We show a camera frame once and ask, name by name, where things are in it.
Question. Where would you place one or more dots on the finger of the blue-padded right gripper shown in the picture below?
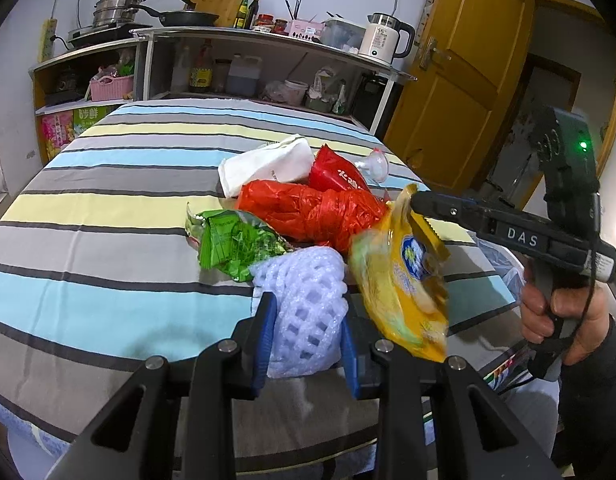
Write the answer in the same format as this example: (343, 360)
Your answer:
(448, 208)

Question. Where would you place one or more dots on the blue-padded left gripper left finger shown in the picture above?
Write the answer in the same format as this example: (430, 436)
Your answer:
(254, 337)

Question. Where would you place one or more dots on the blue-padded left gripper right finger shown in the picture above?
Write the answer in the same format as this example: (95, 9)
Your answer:
(363, 375)

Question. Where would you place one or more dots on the white foam fruit net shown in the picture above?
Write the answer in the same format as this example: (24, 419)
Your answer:
(309, 287)

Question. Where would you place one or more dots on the yellow snack bag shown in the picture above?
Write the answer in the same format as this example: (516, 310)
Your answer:
(397, 266)

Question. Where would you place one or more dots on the red plastic bag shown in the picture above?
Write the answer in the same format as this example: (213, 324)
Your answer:
(328, 218)

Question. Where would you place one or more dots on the red noodle packet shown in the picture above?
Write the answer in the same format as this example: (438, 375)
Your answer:
(333, 172)

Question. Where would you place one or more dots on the white paper bag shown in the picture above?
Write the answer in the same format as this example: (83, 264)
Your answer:
(286, 161)

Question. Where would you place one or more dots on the person's right forearm sleeve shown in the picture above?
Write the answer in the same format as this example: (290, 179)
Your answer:
(588, 411)

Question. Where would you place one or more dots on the person's right hand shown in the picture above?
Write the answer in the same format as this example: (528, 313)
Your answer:
(564, 303)

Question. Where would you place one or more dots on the yellow wooden door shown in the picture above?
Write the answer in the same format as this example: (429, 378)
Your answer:
(466, 71)

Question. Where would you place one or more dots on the green snack wrapper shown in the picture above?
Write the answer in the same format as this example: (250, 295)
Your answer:
(232, 241)

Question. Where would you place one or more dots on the clear plastic cup red rim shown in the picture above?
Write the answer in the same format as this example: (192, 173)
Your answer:
(374, 166)

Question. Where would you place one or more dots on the striped tablecloth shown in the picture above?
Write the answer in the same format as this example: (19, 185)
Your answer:
(96, 275)

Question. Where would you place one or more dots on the white electric kettle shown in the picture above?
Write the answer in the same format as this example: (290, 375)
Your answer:
(382, 36)

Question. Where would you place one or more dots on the clear plastic storage container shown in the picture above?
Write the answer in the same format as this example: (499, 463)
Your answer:
(342, 34)

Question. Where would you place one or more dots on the pink chopstick holder box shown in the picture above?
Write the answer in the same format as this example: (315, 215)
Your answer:
(305, 30)

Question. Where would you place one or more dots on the large dark liquid jug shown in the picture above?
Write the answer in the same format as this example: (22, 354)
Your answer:
(244, 75)

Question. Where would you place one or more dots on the yellow-label bottle on shelf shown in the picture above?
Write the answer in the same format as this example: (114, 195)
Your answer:
(200, 75)

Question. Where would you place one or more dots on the red-lid sauce jar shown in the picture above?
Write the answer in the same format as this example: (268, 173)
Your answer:
(264, 23)

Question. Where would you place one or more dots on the white metal shelf unit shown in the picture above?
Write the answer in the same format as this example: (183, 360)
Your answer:
(61, 82)

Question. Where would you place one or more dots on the pink plastic basket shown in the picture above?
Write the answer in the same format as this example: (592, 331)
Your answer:
(107, 88)

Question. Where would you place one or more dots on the dark sauce bottle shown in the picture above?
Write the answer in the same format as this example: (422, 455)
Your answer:
(253, 10)

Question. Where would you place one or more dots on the green-label oil bottle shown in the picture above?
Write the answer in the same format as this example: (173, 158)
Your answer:
(241, 16)

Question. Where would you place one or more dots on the black frying pan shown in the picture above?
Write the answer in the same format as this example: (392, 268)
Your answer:
(180, 17)

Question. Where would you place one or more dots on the black induction cooker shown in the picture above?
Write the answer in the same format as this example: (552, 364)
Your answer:
(89, 36)

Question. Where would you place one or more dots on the steel steamer pot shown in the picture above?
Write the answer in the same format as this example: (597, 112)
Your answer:
(108, 12)

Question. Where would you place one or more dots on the yellow power strip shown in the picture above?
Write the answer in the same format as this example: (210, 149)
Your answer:
(45, 45)

